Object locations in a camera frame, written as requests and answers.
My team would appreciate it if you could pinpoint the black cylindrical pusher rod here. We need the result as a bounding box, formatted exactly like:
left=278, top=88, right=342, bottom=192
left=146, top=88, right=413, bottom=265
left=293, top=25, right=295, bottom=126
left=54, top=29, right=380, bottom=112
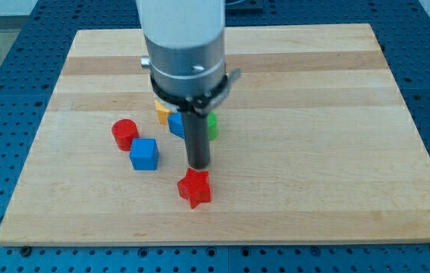
left=181, top=112, right=210, bottom=169

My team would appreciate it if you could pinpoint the blue cube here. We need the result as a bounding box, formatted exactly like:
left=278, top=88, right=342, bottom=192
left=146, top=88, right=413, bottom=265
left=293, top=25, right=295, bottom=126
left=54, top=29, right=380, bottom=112
left=129, top=138, right=159, bottom=171

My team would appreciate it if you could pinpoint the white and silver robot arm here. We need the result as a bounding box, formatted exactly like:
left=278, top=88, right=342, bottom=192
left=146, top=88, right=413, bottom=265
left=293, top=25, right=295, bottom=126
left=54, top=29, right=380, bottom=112
left=136, top=0, right=229, bottom=169

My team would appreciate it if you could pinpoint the red star block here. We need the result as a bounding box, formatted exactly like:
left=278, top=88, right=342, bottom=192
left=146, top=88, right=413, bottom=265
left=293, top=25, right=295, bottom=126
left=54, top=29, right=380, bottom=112
left=177, top=168, right=212, bottom=209

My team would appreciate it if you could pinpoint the green cylinder block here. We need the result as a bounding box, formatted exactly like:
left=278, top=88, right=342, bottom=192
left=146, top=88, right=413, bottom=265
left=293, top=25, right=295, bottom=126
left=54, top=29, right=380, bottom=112
left=208, top=111, right=218, bottom=140

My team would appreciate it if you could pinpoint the blue block behind rod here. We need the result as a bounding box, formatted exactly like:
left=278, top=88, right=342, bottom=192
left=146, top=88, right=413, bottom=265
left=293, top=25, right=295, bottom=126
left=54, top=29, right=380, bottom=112
left=168, top=113, right=184, bottom=139

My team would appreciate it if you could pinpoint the yellow block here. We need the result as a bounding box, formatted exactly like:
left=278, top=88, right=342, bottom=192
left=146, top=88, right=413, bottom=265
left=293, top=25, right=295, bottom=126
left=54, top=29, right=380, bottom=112
left=155, top=100, right=173, bottom=125

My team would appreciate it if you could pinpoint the red cylinder block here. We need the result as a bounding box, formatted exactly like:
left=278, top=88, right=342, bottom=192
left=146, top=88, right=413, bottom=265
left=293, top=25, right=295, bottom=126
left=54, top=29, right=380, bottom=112
left=111, top=119, right=140, bottom=151

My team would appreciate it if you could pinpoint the wooden board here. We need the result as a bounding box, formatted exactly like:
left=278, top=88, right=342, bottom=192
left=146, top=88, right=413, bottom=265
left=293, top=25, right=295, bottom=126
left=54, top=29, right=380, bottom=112
left=0, top=24, right=430, bottom=246

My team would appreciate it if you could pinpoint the black clamp ring with lever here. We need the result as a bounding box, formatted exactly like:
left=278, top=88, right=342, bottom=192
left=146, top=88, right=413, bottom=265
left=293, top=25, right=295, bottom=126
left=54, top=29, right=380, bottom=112
left=149, top=67, right=242, bottom=116

